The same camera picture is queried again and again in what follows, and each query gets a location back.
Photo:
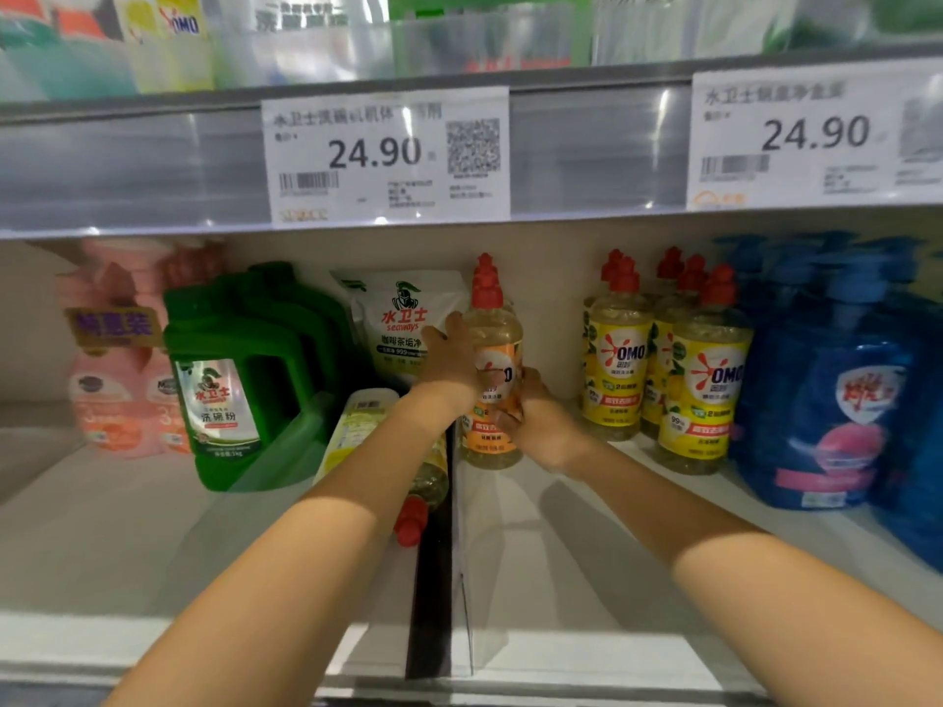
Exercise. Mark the person's right hand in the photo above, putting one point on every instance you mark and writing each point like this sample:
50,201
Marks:
545,434

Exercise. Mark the person's left hand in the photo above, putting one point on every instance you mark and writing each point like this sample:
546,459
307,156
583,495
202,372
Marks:
450,368

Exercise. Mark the white green-print cleaner pouch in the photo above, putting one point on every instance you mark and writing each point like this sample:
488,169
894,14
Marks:
398,324

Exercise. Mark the slim white red-capped bottle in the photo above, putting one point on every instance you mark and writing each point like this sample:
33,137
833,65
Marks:
420,501
354,427

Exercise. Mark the green capped cleaner bottle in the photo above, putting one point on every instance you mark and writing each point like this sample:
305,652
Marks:
236,405

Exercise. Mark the dark blue-pump cleaner bottle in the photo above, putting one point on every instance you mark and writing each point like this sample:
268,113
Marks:
744,257

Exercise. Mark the blue pump cleaner bottle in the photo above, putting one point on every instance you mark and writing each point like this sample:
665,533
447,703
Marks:
825,405

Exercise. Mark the pink twin spray bottle pack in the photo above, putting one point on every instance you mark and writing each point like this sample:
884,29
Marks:
126,375

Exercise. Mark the large green white cleaner pouch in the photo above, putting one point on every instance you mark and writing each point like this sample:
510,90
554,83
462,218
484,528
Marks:
295,37

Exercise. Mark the small green white cleaner pouch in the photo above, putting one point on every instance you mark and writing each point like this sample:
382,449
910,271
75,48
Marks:
707,22

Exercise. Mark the white red-capped cleaner bottle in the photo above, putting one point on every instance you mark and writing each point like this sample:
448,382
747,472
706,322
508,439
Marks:
162,44

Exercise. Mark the person's right forearm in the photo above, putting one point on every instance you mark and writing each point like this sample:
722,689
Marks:
766,567

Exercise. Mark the person's left forearm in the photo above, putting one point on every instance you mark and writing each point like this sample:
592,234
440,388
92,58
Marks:
265,581

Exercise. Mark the white price tag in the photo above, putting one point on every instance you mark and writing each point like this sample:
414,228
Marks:
811,132
383,154

